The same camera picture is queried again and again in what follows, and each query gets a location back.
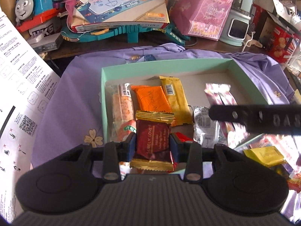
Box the silver white snack packet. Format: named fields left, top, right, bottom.
left=191, top=106, right=228, bottom=148

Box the blue Thomas toy train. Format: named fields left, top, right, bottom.
left=15, top=0, right=63, bottom=33

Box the red cookie tin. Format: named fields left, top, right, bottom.
left=249, top=5, right=300, bottom=64

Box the pink gift bag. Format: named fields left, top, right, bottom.
left=170, top=0, right=233, bottom=41

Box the yellow gold long snack bag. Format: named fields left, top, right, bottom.
left=243, top=146, right=285, bottom=167

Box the dark red Surely Love packet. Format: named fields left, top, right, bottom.
left=130, top=110, right=174, bottom=172

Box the clear orange cracker packet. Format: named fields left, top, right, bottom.
left=112, top=83, right=136, bottom=132

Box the pink white patterned packet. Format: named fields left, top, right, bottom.
left=204, top=83, right=249, bottom=148

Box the orange Winsun snack packet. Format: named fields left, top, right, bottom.
left=131, top=85, right=172, bottom=113

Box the purple floral cloth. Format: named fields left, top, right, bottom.
left=30, top=42, right=301, bottom=221

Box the teal toy track bridge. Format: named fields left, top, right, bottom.
left=61, top=21, right=190, bottom=46

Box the mint green small appliance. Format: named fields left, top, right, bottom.
left=219, top=0, right=254, bottom=47

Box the drawing mat toy box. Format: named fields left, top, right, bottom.
left=67, top=0, right=169, bottom=33

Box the red double-happiness candy packet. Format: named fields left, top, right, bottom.
left=172, top=131, right=195, bottom=167

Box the orange red long snack packet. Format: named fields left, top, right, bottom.
left=112, top=119, right=136, bottom=180

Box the white printed instruction sheet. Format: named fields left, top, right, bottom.
left=1, top=12, right=60, bottom=222

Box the mint green cardboard box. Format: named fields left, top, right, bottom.
left=101, top=59, right=267, bottom=142

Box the yellow barcode snack bar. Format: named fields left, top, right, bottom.
left=159, top=76, right=192, bottom=127

